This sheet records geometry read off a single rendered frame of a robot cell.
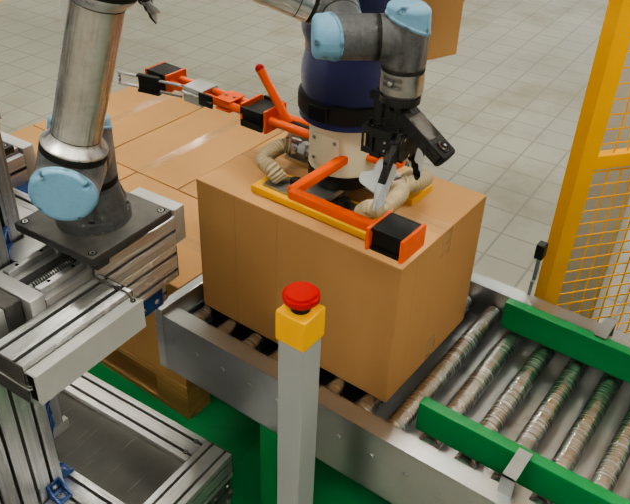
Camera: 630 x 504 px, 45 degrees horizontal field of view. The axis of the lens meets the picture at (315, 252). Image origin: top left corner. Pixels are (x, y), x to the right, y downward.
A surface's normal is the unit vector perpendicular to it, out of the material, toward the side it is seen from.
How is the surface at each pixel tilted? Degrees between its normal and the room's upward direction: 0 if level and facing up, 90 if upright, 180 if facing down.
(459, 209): 0
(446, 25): 90
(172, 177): 0
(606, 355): 90
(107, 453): 0
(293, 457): 90
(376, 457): 90
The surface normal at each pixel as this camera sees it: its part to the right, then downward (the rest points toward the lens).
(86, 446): 0.04, -0.82
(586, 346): -0.59, 0.44
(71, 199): 0.02, 0.67
